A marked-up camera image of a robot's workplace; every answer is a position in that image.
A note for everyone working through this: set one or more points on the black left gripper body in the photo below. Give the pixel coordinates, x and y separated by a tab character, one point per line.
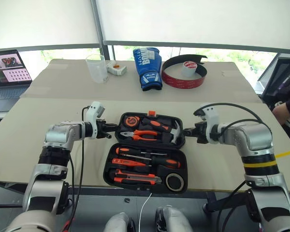
101	128

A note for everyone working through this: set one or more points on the black monitor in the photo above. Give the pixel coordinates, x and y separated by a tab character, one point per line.
280	77

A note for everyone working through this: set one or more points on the small black floor object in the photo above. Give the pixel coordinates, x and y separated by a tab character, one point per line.
127	200

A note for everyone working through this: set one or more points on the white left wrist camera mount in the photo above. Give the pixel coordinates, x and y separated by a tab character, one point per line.
95	111

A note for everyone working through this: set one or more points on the orange black tape measure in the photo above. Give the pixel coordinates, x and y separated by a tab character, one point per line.
131	121

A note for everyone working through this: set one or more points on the open grey laptop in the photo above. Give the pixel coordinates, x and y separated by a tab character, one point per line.
7	77

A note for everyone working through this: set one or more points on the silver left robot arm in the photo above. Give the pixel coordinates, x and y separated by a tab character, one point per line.
60	133

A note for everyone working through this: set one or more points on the white tape roll red print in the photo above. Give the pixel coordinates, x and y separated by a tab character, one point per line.
189	71

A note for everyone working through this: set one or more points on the silver robot left leg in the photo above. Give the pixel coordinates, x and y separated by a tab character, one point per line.
117	223

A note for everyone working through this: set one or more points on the orange test pen screwdriver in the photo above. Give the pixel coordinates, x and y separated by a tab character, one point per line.
125	162

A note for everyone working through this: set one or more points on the grey window frame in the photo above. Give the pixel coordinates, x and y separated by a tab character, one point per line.
97	19

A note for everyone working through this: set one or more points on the silver shaft screwdriver orange black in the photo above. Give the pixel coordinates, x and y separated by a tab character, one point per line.
123	150

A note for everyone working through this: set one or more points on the black electrical tape roll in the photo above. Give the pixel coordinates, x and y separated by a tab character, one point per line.
168	182

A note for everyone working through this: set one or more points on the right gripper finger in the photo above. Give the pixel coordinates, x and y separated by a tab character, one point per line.
191	128
189	133

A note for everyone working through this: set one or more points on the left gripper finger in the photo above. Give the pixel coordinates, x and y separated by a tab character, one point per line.
107	136
111	126

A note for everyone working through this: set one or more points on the black metal table leg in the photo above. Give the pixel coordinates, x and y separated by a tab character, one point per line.
222	204

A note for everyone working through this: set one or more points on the clear plastic measuring cup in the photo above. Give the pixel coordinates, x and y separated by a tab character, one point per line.
97	70

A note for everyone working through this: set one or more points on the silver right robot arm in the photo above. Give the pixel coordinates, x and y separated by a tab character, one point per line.
253	135

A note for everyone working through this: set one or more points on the blue boxing glove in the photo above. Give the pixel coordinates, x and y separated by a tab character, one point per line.
147	67

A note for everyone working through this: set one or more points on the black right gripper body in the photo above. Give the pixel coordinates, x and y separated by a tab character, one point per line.
201	133

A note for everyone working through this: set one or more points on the orange black utility knife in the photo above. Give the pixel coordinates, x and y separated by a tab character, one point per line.
133	177

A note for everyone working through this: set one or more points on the black plastic tool case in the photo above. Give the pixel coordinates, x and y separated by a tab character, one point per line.
183	154

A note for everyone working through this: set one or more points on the silver robot leg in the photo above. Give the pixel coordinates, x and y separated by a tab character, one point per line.
117	223
174	220

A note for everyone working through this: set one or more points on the red and black belt loop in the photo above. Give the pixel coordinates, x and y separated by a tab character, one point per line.
181	83

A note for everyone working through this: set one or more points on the silver robot right leg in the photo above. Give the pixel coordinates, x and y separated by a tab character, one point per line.
174	220

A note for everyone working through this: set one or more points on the white device with orange button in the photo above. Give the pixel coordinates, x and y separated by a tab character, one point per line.
117	70

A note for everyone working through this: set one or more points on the white roller blind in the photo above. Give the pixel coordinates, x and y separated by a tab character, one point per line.
38	19
195	19

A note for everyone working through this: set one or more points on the person's bare forearm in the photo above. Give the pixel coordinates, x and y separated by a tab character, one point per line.
279	112

